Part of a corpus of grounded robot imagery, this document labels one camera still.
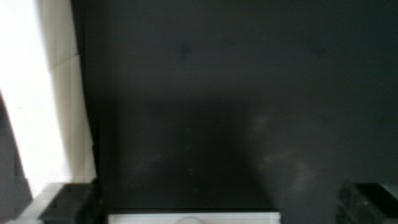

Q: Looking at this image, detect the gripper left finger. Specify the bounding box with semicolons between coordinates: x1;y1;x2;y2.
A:
39;183;101;224

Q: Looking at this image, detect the white drawer tray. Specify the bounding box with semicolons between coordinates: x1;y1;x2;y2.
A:
106;209;282;224

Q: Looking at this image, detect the white front rail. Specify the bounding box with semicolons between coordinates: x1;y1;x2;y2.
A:
0;0;96;194

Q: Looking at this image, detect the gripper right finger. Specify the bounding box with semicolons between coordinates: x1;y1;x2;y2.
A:
336;182;398;224

